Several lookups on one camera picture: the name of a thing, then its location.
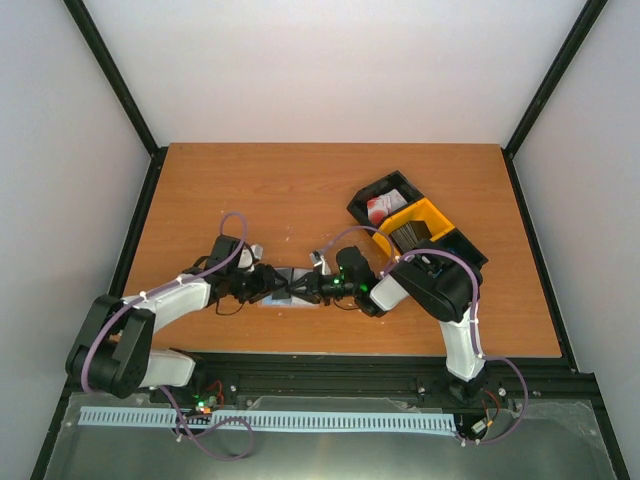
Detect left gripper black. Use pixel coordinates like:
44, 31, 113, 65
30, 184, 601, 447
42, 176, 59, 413
227, 263, 288, 304

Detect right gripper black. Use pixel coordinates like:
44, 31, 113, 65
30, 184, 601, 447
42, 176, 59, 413
285, 268, 358, 307

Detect pink card holder wallet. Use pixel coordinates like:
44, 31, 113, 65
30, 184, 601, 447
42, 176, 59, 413
259, 267, 318, 308

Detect white card stack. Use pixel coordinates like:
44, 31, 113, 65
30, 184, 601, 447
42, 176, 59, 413
366, 189, 407, 225

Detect dark card stack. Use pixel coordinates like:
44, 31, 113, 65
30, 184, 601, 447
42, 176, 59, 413
389, 220, 432, 253

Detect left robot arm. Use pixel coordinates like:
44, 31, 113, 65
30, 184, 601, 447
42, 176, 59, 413
65, 235, 288, 403

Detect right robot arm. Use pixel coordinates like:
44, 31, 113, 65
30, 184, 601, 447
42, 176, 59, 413
287, 241, 487, 396

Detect small electronics board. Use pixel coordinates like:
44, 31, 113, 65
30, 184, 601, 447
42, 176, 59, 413
194, 391, 225, 415

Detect black bin left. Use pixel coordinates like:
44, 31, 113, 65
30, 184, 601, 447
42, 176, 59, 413
347, 170, 424, 227

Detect black bin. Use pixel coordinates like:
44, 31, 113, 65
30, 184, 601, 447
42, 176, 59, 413
436, 228, 488, 276
347, 170, 424, 227

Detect yellow bin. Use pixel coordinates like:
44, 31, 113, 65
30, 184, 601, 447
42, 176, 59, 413
376, 198, 455, 253

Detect black bin right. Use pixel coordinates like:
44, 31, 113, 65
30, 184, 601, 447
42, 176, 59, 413
436, 228, 488, 276

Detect grey connector plug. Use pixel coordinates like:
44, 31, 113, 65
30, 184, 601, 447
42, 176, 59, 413
471, 419, 493, 438

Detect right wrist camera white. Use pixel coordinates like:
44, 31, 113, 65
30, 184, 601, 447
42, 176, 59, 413
310, 250, 331, 276

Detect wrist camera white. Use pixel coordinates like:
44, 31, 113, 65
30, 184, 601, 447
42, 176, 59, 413
238, 243, 263, 269
310, 250, 331, 276

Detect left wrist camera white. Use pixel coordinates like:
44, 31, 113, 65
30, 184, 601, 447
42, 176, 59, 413
238, 243, 263, 269

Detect black aluminium rail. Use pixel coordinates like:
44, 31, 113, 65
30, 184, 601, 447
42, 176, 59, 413
67, 352, 599, 411

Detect light blue cable duct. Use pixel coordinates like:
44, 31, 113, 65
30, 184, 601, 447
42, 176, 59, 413
77, 406, 457, 436

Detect left black frame post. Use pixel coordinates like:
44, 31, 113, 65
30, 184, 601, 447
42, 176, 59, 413
62, 0, 169, 161

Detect black frame post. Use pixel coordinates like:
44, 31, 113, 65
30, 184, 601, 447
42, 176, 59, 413
62, 0, 169, 161
502, 0, 611, 161

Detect right black frame post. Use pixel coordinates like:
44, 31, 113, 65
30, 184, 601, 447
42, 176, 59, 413
502, 0, 611, 161

